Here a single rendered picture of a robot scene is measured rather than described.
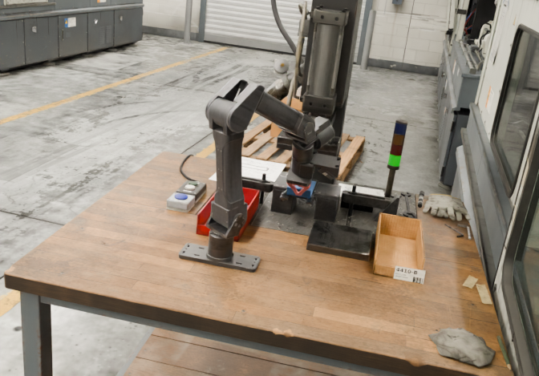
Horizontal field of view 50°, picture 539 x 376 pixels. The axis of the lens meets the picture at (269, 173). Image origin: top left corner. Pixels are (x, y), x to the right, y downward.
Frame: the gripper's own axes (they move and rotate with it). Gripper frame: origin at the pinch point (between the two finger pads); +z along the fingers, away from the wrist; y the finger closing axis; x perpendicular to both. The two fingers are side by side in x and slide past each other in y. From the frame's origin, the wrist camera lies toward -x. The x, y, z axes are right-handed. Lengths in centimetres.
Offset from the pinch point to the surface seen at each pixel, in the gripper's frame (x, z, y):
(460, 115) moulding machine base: -85, 177, 251
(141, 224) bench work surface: 39.9, 0.5, -23.0
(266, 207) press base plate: 10.1, 13.2, 1.1
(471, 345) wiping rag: -45, -17, -46
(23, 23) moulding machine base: 414, 286, 410
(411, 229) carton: -33.9, 6.4, -1.6
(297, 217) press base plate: -0.5, 11.2, -1.9
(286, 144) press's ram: 6.3, -7.4, 9.6
